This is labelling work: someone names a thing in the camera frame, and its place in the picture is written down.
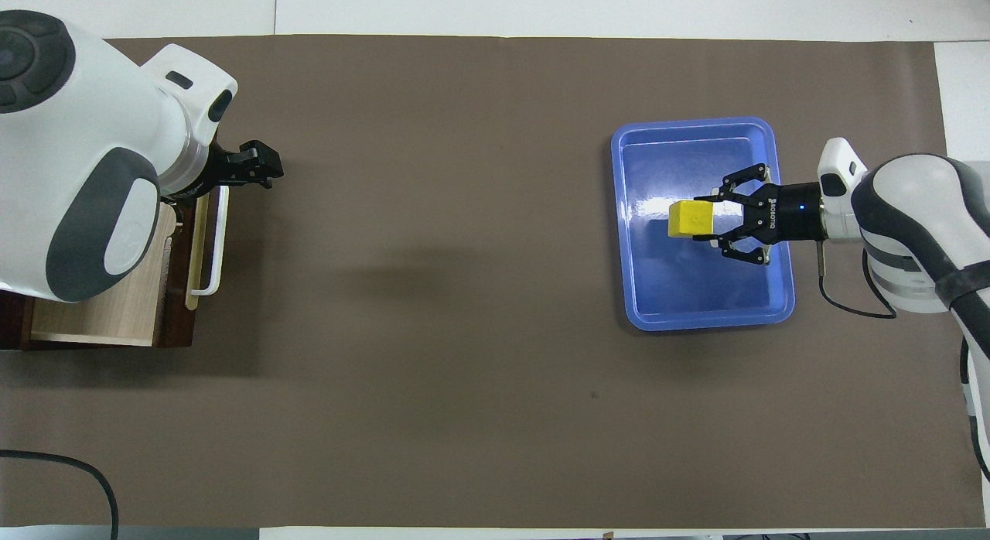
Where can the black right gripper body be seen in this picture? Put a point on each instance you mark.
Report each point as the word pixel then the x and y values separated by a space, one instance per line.
pixel 789 211

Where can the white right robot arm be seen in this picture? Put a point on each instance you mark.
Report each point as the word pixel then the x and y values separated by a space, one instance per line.
pixel 913 207

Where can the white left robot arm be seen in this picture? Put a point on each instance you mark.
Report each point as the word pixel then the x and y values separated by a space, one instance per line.
pixel 85 122

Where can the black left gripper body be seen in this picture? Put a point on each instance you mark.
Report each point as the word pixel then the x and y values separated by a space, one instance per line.
pixel 226 170

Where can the brown table mat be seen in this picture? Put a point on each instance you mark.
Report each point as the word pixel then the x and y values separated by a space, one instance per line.
pixel 464 331

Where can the yellow cube block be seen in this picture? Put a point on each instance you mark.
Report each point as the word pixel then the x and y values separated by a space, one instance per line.
pixel 688 220

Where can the blue plastic tray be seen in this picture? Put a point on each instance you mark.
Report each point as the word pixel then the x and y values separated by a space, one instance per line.
pixel 673 292

